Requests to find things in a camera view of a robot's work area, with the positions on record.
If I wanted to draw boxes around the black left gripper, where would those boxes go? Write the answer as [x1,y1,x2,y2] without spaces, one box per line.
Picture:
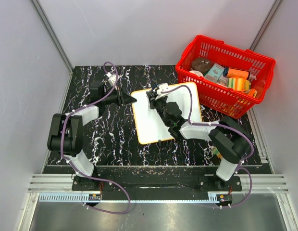
[102,86,137,107]

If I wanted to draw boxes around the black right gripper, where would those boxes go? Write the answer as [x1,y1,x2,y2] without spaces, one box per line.
[148,91,170,127]

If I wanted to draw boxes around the yellow framed whiteboard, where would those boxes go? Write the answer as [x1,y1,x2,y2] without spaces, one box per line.
[131,82,202,145]

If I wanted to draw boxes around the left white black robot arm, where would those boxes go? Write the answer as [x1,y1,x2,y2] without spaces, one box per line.
[47,81,137,190]

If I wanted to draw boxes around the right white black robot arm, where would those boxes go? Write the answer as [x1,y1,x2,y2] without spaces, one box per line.
[146,90,254,191]

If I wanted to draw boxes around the white round lid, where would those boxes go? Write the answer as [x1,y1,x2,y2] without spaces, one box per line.
[189,70,204,77]

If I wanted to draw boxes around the brown round package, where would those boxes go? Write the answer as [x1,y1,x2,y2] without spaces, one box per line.
[191,57,212,73]

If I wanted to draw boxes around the teal white box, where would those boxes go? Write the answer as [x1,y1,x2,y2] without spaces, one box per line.
[204,63,224,83]

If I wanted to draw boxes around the orange blue can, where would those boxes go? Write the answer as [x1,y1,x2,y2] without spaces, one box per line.
[223,67,250,79]

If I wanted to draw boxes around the orange sponge package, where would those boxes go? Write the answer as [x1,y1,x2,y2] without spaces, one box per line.
[211,147,223,159]

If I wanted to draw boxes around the red plastic shopping basket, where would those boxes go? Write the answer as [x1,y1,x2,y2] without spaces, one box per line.
[175,35,276,119]

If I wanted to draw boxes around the yellow green sponge pack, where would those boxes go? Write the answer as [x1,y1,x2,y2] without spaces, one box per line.
[228,77,251,92]

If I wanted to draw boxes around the small orange box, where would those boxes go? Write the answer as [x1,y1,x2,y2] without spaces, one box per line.
[244,89,258,98]

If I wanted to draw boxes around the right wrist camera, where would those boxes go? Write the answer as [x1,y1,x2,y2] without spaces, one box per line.
[156,83,169,100]

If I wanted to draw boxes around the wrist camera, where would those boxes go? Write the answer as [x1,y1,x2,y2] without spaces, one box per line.
[106,72,118,87]
[156,83,169,100]

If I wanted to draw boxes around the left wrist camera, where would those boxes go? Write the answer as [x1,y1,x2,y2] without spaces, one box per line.
[106,72,118,87]

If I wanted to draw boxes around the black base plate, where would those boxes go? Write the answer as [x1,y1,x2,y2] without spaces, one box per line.
[72,166,242,193]

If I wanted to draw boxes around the white slotted cable duct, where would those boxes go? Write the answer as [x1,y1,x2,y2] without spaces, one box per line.
[39,190,231,204]

